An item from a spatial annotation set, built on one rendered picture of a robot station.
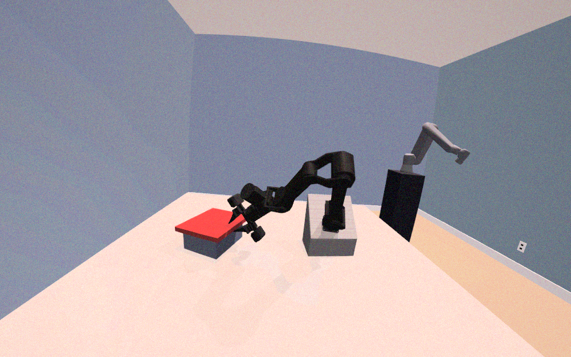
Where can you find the red panel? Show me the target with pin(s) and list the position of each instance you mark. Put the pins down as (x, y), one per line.
(211, 225)

